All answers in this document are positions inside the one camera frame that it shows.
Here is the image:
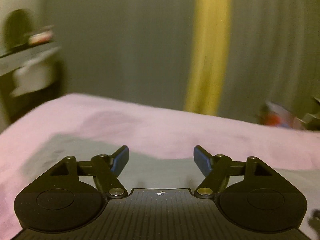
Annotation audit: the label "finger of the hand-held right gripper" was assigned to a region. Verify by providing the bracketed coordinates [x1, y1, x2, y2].
[301, 96, 320, 132]

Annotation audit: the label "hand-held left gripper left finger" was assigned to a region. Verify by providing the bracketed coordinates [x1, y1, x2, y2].
[49, 145, 130, 198]

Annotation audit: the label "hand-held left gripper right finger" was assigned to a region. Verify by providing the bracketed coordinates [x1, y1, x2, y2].
[193, 145, 273, 198]

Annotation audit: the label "grey pants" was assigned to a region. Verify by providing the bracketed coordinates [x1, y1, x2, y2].
[21, 132, 320, 240]

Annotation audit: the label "colourful packet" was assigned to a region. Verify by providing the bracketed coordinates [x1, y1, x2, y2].
[259, 100, 294, 128]

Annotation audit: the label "pink blanket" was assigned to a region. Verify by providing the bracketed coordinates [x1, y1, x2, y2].
[0, 92, 320, 240]

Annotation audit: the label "yellow curtain panel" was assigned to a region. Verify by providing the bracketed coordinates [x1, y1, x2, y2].
[183, 0, 233, 117]

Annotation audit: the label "grey curtain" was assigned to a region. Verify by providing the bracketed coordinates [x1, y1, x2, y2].
[41, 0, 320, 130]

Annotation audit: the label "white cloth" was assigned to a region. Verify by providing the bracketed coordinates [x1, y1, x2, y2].
[10, 52, 58, 98]

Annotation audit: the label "dark shelf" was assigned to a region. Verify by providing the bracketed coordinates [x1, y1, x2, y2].
[0, 41, 62, 79]

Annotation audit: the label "small pink white object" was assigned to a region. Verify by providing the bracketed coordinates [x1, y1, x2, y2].
[28, 26, 55, 46]

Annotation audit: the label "round dark fan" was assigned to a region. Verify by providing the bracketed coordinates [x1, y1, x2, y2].
[3, 8, 33, 53]

